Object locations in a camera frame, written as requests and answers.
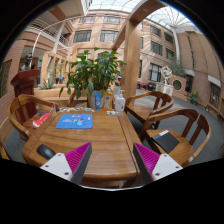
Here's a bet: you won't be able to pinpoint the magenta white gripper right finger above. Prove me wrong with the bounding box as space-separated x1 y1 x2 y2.
133 143 182 184

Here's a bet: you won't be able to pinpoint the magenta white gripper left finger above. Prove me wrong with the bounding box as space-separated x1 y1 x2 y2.
41 142 92 185

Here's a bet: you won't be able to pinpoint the black computer mouse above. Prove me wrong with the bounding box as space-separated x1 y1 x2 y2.
37 144 56 160

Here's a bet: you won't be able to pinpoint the blue mouse pad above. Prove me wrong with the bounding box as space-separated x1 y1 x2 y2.
56 114 93 129

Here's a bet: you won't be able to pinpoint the black notebook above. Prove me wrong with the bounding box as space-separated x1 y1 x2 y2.
152 130 179 153

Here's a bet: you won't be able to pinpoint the near right wooden chair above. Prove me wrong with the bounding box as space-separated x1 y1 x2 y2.
139 109 211 167

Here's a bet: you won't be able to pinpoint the wooden chair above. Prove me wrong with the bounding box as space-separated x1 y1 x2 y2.
139 109 211 167
125 91 174 124
8 94 58 141

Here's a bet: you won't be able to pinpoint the red white box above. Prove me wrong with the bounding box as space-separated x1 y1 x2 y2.
33 113 51 128

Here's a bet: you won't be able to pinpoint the small wrapped items on table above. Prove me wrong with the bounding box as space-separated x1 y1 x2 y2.
56 103 95 112

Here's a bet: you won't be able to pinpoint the far right wooden chair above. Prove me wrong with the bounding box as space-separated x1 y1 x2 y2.
125 91 174 124

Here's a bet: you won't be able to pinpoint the white pump sanitizer bottle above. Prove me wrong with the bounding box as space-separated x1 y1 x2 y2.
115 90 125 112

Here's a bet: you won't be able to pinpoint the blue tube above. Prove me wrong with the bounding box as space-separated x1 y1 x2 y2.
94 93 102 111

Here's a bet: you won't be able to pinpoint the left wooden chair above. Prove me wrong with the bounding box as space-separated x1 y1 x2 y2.
8 94 58 141

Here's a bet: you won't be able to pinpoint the yellow liquid bottle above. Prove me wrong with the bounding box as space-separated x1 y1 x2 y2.
104 89 113 109

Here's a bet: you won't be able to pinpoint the white geometric sculpture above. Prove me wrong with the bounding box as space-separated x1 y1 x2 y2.
156 66 173 96

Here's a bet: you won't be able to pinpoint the green potted plant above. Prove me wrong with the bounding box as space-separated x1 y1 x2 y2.
66 50 125 106

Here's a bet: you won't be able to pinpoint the red wooden podium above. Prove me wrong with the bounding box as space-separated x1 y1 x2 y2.
10 68 41 118

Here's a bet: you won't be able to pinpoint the dark bust statue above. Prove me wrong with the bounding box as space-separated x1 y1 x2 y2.
20 52 32 71

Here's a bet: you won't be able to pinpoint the wooden pillar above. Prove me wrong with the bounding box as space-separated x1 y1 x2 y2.
112 0 163 99

